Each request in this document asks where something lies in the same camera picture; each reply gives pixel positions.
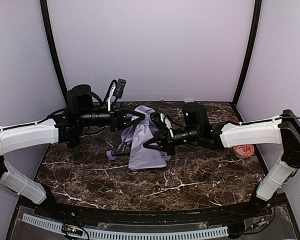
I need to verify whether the right black corner post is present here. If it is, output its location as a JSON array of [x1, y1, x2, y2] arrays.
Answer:
[[231, 0, 263, 108]]

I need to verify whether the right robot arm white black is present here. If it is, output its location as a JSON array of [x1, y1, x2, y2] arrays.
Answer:
[[143, 102, 300, 203]]

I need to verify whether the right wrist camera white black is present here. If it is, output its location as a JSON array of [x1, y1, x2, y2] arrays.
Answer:
[[150, 112, 174, 137]]

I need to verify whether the lavender folding umbrella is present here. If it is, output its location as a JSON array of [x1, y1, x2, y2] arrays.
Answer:
[[121, 105, 171, 171]]

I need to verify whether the grey slotted cable duct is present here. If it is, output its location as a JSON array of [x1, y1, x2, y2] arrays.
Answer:
[[21, 213, 229, 240]]

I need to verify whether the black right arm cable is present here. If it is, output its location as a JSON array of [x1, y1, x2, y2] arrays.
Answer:
[[281, 111, 300, 133]]

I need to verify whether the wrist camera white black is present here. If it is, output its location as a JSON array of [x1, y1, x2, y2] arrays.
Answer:
[[103, 78, 127, 112], [150, 112, 174, 137]]

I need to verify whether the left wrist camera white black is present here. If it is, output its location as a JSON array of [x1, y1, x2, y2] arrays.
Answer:
[[103, 78, 127, 112]]

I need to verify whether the left black corner post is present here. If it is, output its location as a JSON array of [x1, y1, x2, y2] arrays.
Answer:
[[39, 0, 68, 104]]

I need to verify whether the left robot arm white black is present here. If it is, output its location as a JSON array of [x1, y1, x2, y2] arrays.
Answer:
[[0, 79, 146, 205]]

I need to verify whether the dark mug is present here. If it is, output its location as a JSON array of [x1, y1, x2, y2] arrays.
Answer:
[[64, 133, 80, 148]]

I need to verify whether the red white patterned bowl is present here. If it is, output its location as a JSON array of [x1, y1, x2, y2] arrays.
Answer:
[[233, 144, 255, 158]]

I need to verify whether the black corner post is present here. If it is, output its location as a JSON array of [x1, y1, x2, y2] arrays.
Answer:
[[231, 0, 263, 108], [39, 0, 68, 104]]

